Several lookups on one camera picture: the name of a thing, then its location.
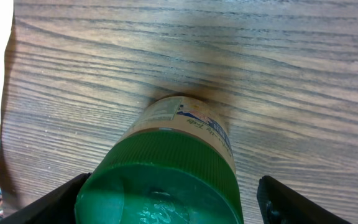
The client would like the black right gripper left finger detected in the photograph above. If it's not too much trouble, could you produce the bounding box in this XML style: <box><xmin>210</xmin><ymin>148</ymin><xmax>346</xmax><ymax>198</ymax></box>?
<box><xmin>0</xmin><ymin>173</ymin><xmax>91</xmax><ymax>224</ymax></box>

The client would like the green lidded jar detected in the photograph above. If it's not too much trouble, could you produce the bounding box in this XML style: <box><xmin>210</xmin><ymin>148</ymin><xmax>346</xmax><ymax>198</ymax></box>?
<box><xmin>75</xmin><ymin>96</ymin><xmax>244</xmax><ymax>224</ymax></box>

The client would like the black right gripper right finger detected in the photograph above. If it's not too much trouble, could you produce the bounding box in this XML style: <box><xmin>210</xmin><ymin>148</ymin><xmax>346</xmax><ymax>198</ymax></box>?
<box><xmin>257</xmin><ymin>175</ymin><xmax>349</xmax><ymax>224</ymax></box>

